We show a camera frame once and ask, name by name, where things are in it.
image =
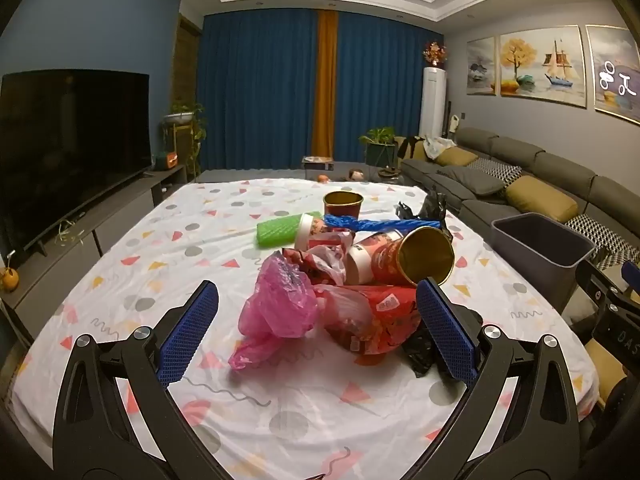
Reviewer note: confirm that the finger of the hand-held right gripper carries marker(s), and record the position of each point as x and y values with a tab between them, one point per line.
600	285
632	277

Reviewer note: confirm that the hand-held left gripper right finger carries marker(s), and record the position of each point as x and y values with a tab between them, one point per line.
445	335

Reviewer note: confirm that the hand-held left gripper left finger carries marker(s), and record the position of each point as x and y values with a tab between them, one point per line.
187	335

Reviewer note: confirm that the black plastic bag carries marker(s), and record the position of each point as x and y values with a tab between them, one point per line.
432	205
420	355

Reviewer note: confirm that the red printed plastic bag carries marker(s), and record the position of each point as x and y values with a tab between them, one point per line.
380	320

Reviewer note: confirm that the grey plastic bin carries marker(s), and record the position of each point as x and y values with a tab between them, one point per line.
530	255

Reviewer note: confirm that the red printed gold-lined paper cup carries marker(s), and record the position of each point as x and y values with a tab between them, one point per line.
425	255

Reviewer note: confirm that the pink plastic bag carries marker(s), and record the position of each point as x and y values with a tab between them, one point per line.
280	305

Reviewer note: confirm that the red printed white-rimmed paper cup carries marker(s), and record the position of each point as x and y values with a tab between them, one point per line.
367	260

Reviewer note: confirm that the blue foam net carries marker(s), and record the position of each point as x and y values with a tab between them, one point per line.
380	223

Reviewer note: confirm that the green foam net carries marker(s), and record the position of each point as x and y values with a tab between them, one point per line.
277	232

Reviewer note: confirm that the white and red plastic bag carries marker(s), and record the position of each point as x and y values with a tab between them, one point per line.
325	260

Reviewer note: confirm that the plain red paper cup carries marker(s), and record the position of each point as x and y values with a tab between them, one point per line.
342	208

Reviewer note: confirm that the orange printed white paper cup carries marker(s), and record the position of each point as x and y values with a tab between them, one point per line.
312	230

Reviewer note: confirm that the yellow seat cushion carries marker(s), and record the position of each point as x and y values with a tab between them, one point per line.
602	370

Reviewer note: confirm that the large black white patterned cushion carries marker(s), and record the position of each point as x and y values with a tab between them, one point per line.
605	235

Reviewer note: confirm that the large yellow cushion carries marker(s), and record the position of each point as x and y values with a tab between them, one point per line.
542	197

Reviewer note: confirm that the grey sectional sofa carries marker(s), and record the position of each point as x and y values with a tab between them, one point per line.
550	165

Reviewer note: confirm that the grey television cabinet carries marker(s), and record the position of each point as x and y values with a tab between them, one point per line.
125	210

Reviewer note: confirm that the small black white patterned cushion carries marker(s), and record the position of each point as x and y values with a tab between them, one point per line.
502	170

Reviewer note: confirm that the grey cushion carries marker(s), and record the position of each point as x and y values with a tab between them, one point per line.
470	180

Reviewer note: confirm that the grey coffee table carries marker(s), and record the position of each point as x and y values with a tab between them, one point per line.
250	175

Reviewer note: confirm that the round tea tray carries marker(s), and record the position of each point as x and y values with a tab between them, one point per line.
389	171

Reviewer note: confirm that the small yellow cushion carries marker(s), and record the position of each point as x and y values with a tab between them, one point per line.
455	157

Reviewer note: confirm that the brown figurine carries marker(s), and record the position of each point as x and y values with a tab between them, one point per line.
356	175

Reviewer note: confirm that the orange gourd ornament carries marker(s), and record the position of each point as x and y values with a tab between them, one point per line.
9	277

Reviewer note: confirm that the white garment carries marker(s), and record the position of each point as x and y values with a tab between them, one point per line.
437	146

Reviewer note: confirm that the black garment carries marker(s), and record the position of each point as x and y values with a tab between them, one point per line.
410	147

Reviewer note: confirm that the potted plant in dark planter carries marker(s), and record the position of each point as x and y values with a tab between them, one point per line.
380	147

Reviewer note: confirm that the purple gold-framed painting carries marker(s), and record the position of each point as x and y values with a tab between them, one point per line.
615	75

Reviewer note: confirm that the white jug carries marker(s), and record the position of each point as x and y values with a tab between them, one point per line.
454	124

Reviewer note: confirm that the flat printed box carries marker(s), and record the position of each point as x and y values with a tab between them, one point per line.
317	164

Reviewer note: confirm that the trailing plant on stand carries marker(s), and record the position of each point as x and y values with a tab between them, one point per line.
182	120

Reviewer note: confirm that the black television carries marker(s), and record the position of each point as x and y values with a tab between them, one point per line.
65	150

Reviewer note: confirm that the sailboat and tree painting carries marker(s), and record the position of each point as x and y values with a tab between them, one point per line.
542	67

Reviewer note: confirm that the white standing air conditioner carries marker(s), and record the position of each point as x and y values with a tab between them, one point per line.
432	102

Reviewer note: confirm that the small grey landscape painting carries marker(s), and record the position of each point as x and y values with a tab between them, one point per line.
481	67

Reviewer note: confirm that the blue curtain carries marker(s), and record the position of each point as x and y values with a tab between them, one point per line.
385	90
255	90

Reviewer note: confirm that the orange curtain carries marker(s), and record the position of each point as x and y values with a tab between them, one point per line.
325	85

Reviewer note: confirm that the orange flower arrangement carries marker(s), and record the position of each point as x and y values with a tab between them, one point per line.
435	54

